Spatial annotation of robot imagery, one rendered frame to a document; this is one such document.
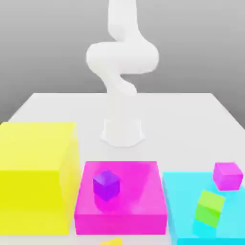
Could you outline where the small purple cube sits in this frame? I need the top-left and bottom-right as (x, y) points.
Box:
(92, 170), (121, 202)

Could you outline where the small pink cube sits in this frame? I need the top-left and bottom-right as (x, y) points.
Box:
(212, 162), (244, 191)

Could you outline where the small yellow cube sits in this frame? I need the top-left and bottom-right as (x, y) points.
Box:
(99, 237), (123, 245)

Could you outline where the small green cube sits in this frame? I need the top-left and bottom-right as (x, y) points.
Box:
(194, 189), (225, 228)

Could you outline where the large magenta box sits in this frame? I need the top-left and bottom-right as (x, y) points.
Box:
(74, 160), (168, 235)

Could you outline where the large cyan box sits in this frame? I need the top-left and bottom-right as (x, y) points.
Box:
(162, 171), (245, 245)

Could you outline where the large yellow box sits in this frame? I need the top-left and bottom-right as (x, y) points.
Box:
(0, 122), (82, 236)

